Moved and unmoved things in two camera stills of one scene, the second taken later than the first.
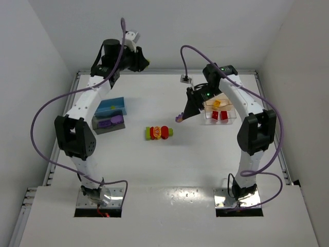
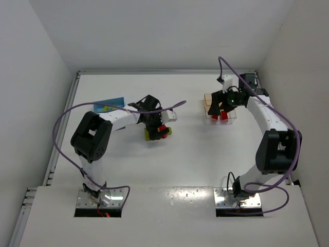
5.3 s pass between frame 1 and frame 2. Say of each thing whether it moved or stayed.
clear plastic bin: stayed
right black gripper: moved
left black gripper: moved
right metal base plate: stayed
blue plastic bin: stayed
